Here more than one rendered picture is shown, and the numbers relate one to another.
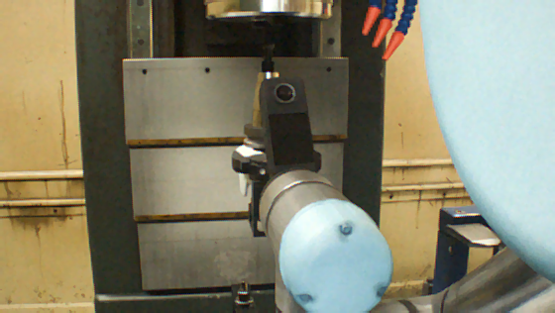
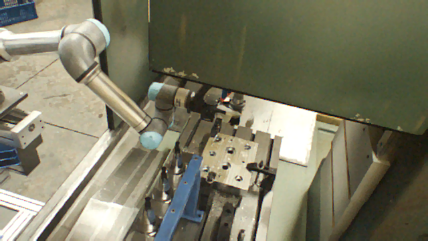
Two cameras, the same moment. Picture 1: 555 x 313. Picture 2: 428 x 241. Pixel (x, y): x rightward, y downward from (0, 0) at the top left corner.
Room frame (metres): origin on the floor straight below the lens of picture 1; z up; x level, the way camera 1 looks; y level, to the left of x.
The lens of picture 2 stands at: (0.89, -0.95, 2.04)
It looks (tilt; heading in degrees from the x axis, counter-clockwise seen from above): 39 degrees down; 109
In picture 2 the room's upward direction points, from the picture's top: 8 degrees clockwise
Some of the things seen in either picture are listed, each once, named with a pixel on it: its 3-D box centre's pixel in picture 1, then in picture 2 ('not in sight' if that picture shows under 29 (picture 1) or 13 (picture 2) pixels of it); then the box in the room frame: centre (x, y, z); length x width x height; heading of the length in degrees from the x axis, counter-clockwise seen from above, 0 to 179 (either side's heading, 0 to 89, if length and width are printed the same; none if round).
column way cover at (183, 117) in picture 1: (238, 176); (344, 165); (1.08, 0.08, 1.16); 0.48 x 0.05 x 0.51; 99
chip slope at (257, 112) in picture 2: not in sight; (243, 116); (0.53, 0.66, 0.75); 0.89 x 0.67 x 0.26; 9
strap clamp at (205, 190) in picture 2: not in sight; (208, 187); (0.63, -0.13, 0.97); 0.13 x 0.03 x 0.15; 99
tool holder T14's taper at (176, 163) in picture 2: not in sight; (176, 158); (0.56, -0.30, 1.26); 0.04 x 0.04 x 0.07
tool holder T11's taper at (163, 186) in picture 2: not in sight; (163, 183); (0.58, -0.41, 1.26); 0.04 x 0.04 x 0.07
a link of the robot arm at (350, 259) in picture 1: (325, 250); (164, 94); (0.36, -0.04, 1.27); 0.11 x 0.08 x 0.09; 9
